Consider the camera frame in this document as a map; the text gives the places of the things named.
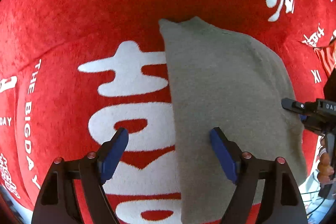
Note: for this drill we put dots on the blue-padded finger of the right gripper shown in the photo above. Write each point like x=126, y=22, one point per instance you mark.
x=295, y=107

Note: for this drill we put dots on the person's hand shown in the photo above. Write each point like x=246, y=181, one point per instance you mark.
x=325, y=170

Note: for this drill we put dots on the grey fleece garment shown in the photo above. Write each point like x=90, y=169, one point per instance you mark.
x=220, y=78

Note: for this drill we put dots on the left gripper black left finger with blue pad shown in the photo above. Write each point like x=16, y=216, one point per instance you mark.
x=57, y=201

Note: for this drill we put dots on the red patterned pillow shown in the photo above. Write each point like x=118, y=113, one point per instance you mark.
x=326, y=56

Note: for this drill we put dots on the red blanket white characters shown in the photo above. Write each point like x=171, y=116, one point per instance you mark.
x=73, y=71

